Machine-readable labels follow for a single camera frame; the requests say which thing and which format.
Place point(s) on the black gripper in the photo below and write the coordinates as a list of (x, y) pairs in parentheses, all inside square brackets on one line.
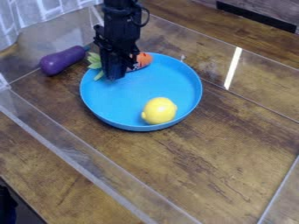
[(117, 37)]

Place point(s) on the orange toy carrot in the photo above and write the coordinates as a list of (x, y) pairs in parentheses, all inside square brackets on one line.
[(144, 60)]

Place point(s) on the blue round tray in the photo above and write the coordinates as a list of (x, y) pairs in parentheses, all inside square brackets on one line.
[(117, 100)]

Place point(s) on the purple toy eggplant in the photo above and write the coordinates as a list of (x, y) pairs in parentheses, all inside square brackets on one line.
[(55, 62)]

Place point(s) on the yellow toy lemon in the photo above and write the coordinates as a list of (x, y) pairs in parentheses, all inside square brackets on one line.
[(160, 111)]

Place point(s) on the white grid curtain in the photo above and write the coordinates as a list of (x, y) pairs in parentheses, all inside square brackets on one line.
[(22, 13)]

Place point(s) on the clear acrylic enclosure wall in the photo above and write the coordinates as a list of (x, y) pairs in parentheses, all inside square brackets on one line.
[(221, 168)]

